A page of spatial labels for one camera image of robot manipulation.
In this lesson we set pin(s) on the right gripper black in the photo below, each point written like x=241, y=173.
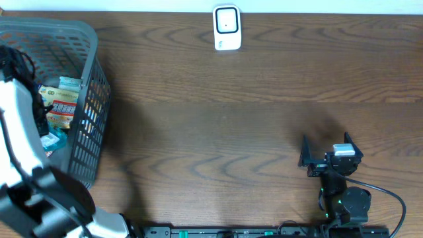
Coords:
x=305, y=159

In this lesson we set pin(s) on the yellow snack bag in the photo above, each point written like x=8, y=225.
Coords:
x=63, y=104

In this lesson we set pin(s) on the teal mouthwash bottle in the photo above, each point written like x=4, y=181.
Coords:
x=54, y=140

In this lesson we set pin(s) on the light blue tissue pack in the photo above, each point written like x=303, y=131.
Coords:
x=70, y=84

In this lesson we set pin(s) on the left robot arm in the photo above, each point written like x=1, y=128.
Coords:
x=37, y=199

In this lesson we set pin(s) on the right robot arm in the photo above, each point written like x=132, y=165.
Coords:
x=344, y=205

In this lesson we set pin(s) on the white barcode scanner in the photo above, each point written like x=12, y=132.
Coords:
x=227, y=27

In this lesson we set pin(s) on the grey plastic basket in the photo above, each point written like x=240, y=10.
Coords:
x=63, y=48

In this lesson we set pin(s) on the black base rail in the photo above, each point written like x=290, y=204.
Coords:
x=268, y=232

